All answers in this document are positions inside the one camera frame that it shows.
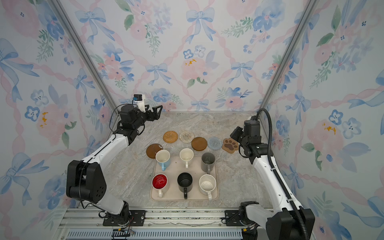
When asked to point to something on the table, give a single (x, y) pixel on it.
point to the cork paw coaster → (229, 145)
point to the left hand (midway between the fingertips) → (156, 104)
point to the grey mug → (208, 161)
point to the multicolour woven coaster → (186, 137)
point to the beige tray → (175, 168)
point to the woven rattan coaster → (170, 137)
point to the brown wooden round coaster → (199, 143)
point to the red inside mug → (159, 182)
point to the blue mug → (162, 157)
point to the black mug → (185, 183)
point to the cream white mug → (186, 154)
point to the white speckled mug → (207, 184)
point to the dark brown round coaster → (152, 150)
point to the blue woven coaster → (214, 143)
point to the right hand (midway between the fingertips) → (235, 129)
